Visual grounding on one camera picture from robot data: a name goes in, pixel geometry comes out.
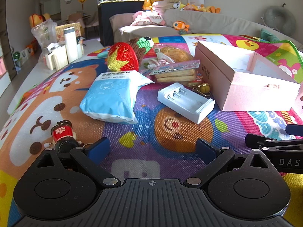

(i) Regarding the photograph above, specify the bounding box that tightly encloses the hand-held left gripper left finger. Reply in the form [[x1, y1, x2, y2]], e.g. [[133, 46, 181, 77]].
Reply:
[[33, 137, 122, 188]]

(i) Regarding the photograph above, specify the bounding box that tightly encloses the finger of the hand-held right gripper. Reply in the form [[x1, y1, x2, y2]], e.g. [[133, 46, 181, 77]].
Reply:
[[285, 124, 303, 136], [245, 134, 303, 150]]

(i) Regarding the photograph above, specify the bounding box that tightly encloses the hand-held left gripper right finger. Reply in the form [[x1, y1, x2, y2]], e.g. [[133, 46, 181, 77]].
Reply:
[[183, 138, 279, 190]]

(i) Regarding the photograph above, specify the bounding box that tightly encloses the pink cardboard box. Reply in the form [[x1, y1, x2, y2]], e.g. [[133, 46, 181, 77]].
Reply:
[[194, 40, 301, 111]]

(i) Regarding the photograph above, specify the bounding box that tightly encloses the cream and red toy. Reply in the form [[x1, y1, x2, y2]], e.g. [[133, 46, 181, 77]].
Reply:
[[154, 68, 201, 86]]

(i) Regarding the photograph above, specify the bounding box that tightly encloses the pink sticker packet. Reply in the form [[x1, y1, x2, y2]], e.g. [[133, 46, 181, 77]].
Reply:
[[140, 60, 201, 76]]

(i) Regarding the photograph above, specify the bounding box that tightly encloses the red woven pouch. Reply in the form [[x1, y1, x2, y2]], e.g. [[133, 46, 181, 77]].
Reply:
[[106, 42, 140, 72]]

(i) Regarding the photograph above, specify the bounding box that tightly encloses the bread bun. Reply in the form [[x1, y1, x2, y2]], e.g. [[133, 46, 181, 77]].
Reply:
[[160, 46, 193, 62]]

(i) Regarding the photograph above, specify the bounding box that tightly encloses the white battery holder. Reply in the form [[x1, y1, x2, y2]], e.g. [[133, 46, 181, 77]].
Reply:
[[157, 82, 215, 124]]

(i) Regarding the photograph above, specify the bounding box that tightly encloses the red black wooden doll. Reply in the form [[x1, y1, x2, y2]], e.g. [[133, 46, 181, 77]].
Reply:
[[45, 120, 83, 155]]

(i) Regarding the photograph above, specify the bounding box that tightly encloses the colourful cartoon play mat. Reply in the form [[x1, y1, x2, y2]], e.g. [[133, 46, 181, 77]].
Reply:
[[0, 33, 303, 227]]

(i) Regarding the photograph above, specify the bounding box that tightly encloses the light blue cotton pad packet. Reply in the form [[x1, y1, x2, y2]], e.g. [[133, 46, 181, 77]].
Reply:
[[79, 70, 155, 124]]

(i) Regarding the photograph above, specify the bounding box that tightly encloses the teal plush toy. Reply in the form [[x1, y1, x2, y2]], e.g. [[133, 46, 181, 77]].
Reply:
[[260, 28, 280, 42]]

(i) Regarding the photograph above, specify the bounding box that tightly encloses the white desktop holder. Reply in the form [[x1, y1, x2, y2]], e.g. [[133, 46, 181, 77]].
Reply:
[[45, 43, 69, 71]]

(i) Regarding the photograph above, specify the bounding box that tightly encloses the white thermos bottle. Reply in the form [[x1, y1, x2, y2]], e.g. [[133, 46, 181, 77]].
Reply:
[[63, 27, 79, 63]]

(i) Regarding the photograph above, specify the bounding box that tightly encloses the brown green crocheted toy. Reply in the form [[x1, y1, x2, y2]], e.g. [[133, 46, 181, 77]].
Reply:
[[128, 37, 154, 67]]

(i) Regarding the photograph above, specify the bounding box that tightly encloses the grey neck pillow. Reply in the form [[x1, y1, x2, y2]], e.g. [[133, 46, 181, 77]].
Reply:
[[263, 3, 296, 30]]

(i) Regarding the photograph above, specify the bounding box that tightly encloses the wicker basket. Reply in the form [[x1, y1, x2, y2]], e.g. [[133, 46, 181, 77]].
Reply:
[[55, 22, 82, 44]]

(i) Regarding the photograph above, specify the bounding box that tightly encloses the beige sofa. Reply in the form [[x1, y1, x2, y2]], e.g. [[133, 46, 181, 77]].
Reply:
[[109, 9, 303, 51]]

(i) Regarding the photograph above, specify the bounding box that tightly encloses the orange fish plush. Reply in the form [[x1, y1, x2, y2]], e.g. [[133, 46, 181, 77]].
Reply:
[[172, 20, 190, 31]]

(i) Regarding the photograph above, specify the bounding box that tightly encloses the clear plastic bag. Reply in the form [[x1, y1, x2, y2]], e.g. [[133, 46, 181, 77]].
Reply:
[[31, 19, 58, 49]]

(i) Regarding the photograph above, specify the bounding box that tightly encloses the dining chair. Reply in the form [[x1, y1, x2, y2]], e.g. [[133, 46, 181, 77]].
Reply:
[[68, 12, 86, 29]]

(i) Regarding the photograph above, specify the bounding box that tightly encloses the pink clothes pile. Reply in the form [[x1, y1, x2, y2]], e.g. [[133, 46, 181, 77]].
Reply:
[[131, 11, 166, 27]]

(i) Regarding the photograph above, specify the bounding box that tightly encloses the orange plush toys row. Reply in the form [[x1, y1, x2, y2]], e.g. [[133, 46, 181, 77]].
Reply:
[[185, 3, 222, 14]]

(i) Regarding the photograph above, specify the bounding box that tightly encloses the orange yellow plush toy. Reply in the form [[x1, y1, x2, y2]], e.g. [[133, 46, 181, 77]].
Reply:
[[29, 13, 51, 28]]

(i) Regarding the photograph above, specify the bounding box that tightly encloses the beige pillow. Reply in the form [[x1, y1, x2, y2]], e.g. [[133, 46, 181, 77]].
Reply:
[[151, 0, 180, 14]]

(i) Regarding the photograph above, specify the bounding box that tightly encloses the yellow ball keychain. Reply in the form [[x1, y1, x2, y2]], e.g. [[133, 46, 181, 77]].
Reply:
[[192, 83, 211, 97]]

